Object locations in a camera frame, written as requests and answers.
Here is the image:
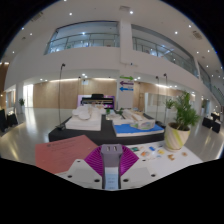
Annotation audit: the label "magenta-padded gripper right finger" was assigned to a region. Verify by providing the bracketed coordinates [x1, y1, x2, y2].
[119, 145, 158, 191]

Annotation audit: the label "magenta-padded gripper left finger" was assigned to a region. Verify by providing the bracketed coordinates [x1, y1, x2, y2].
[63, 145, 105, 191]

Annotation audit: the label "grey charger block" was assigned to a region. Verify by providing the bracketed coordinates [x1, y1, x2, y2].
[100, 143, 123, 191]

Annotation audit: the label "sheet with colourful pictures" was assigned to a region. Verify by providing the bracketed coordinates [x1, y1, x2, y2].
[126, 143, 167, 160]

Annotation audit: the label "black display platform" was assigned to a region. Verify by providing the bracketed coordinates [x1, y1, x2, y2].
[48, 114, 166, 147]

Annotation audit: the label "pink board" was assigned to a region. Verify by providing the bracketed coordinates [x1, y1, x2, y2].
[34, 134, 99, 175]

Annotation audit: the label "blue-based architectural model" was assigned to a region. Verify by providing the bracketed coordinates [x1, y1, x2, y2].
[111, 109, 165, 138]

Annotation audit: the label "white architectural model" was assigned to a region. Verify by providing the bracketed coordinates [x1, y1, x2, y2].
[64, 103, 107, 132]

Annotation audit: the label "potted plant in striped pot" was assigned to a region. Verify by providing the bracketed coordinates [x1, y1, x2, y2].
[164, 91, 201, 153]

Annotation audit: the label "black piano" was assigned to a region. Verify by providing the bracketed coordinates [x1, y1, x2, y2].
[77, 93, 116, 109]

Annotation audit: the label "thin black pole stand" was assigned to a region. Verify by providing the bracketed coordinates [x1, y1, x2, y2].
[163, 73, 168, 126]
[155, 75, 160, 118]

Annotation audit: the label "background potted plant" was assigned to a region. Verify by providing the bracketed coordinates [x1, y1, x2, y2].
[165, 98, 176, 110]

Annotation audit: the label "tall black lamp stand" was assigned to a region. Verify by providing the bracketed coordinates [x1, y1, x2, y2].
[54, 63, 67, 131]

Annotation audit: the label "black covered tables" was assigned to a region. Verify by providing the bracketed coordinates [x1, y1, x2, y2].
[201, 112, 223, 134]
[0, 109, 19, 132]

